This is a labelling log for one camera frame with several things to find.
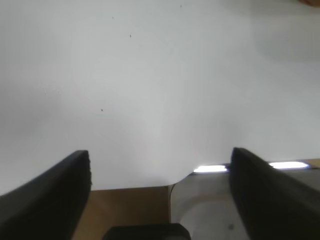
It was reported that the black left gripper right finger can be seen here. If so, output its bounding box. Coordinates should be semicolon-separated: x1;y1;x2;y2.
229;147;320;240

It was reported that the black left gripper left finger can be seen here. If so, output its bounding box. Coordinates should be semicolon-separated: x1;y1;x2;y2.
0;149;93;240

